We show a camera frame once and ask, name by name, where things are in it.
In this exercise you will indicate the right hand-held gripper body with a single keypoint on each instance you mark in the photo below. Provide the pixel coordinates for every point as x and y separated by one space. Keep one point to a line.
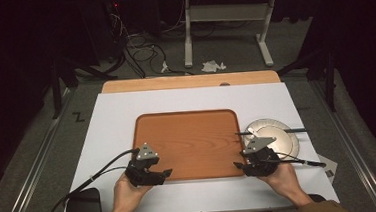
262 161

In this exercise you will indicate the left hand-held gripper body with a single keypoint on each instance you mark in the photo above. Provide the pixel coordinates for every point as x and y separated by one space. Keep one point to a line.
141 172

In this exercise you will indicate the person's left hand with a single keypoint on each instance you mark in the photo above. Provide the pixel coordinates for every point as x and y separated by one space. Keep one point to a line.
126 192

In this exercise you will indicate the person's right hand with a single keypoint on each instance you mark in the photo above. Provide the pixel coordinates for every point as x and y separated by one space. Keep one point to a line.
282 179

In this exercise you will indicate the small white plate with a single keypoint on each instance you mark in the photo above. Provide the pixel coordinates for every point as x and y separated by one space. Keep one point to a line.
280 139

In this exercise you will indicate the brown wooden tray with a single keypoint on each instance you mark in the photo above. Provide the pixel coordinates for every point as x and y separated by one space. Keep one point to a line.
188 142

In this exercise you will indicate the large white plate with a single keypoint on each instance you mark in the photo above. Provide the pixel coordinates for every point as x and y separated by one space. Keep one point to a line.
266 123

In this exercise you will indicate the black chopsticks pair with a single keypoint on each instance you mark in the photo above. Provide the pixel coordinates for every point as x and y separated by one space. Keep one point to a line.
294 130

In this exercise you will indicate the white table mat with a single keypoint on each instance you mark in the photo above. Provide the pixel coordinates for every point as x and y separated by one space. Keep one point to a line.
116 117

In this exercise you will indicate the grey marker card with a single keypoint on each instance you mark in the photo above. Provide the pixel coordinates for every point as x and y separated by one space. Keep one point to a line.
330 169

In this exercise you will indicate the crumpled white paper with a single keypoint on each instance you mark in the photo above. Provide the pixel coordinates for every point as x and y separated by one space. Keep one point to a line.
212 66

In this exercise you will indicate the black metal stand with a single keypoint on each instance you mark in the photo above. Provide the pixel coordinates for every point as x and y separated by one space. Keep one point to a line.
323 66
61 78

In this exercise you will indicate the metal floor rail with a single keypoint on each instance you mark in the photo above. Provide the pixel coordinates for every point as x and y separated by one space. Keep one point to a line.
30 177
349 141

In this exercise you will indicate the white metal desk frame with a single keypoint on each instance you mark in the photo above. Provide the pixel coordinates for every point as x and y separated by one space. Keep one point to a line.
226 12

